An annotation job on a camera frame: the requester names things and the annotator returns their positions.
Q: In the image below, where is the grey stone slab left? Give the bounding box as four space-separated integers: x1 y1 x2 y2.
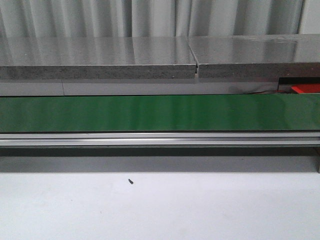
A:
0 37 197 80

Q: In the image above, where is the grey stone slab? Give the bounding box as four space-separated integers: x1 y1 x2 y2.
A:
0 37 197 80
188 34 320 78

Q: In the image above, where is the grey stone slab right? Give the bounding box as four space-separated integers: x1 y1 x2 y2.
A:
188 34 320 78

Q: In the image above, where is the green conveyor belt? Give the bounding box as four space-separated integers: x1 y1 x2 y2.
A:
0 94 320 133

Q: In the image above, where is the red plate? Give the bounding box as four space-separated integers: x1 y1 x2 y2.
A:
290 83 320 94

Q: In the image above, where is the grey rear conveyor panel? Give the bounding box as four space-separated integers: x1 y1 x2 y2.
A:
0 77 279 97

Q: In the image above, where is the grey pleated curtain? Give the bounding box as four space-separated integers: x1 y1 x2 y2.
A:
0 0 305 38

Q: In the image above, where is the aluminium conveyor side rail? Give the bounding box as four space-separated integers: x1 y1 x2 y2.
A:
0 130 320 148

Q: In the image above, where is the red cable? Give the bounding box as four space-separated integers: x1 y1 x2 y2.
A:
247 89 291 95

